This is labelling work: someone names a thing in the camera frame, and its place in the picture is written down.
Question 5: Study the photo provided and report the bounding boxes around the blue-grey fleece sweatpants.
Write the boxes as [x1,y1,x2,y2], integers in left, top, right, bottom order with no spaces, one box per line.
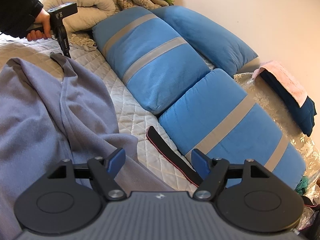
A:
[1,53,170,239]

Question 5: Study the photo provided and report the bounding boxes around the person's left hand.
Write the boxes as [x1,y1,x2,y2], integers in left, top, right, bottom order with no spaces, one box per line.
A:
[26,9,52,41]

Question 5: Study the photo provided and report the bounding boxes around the quilted grey bedspread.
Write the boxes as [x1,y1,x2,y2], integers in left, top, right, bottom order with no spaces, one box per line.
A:
[1,35,196,193]

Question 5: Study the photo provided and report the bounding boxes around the blue striped pillow right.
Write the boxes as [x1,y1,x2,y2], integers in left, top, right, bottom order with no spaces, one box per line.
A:
[159,69,305,189]

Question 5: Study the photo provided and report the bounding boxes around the blue striped pillow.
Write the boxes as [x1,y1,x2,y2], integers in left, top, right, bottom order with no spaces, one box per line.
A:
[92,7,209,115]
[159,69,305,189]

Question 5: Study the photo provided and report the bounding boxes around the blue striped pillow left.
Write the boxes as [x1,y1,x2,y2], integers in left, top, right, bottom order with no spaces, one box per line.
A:
[92,7,209,115]

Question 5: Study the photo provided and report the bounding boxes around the navy and pink folded cloth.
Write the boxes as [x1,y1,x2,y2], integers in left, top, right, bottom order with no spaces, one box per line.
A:
[252,61,317,137]

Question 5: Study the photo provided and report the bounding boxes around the plain blue pillow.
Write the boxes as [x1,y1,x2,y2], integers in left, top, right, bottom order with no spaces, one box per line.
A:
[152,5,258,76]

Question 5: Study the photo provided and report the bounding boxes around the black bag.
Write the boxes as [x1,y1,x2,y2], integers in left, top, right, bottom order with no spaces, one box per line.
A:
[297,196,319,231]

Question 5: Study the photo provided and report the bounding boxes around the black strap with red edge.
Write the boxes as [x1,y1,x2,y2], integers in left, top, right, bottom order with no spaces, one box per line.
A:
[146,125,205,188]

